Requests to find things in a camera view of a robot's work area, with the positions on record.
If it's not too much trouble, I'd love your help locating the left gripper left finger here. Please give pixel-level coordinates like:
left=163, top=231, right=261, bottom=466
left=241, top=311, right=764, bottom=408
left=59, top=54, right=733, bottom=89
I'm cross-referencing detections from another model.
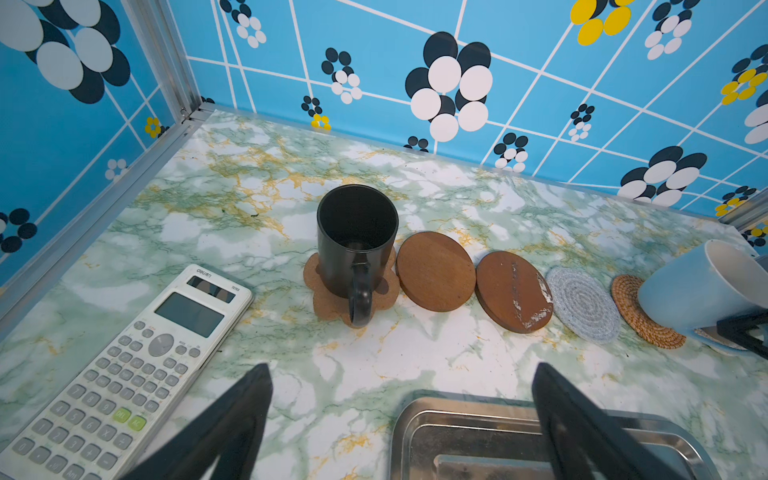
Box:
left=124, top=363, right=273, bottom=479

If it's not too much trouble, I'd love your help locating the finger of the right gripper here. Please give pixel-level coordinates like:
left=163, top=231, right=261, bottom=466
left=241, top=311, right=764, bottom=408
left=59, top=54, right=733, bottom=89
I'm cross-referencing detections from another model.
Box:
left=716, top=311, right=768, bottom=360

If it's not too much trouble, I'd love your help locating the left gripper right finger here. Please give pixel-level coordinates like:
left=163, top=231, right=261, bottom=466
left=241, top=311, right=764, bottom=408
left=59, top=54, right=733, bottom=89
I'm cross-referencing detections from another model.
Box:
left=532, top=362, right=681, bottom=479

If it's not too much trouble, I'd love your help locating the embroidered white fabric coaster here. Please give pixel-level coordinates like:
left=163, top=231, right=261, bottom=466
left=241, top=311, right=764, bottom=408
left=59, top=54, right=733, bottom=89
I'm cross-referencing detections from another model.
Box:
left=693, top=327, right=752, bottom=356

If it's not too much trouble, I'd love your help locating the light blue mug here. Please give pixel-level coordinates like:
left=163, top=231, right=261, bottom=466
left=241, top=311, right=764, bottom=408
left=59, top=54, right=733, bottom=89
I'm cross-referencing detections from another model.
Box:
left=638, top=240, right=767, bottom=336

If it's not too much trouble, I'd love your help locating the woven rattan coaster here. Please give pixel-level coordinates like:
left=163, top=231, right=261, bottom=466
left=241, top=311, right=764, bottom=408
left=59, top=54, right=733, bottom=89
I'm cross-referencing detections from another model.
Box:
left=611, top=274, right=686, bottom=350

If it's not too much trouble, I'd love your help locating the grey blue crochet coaster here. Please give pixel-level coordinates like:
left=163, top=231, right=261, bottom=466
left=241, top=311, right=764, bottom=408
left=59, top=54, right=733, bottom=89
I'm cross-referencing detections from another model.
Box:
left=546, top=267, right=620, bottom=344

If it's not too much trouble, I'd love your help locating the paw shaped wooden coaster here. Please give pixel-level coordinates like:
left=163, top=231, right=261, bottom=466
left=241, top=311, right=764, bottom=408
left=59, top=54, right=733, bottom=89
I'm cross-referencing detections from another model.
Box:
left=303, top=250, right=400, bottom=328

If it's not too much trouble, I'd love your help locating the scratched round wooden coaster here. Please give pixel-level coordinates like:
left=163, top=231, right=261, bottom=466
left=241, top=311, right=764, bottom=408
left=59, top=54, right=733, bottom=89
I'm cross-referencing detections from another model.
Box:
left=475, top=251, right=554, bottom=334

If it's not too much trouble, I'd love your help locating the dark round wooden coaster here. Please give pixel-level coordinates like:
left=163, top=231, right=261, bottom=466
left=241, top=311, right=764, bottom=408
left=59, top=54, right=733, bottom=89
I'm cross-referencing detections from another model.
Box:
left=396, top=231, right=476, bottom=312

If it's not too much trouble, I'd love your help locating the black mug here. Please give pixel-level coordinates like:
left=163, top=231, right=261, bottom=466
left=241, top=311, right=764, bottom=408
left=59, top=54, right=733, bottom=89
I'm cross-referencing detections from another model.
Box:
left=316, top=184, right=399, bottom=328

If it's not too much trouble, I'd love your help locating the metal serving tray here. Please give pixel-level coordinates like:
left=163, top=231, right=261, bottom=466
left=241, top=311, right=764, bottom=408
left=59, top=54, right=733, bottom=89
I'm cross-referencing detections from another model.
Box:
left=389, top=390, right=720, bottom=479

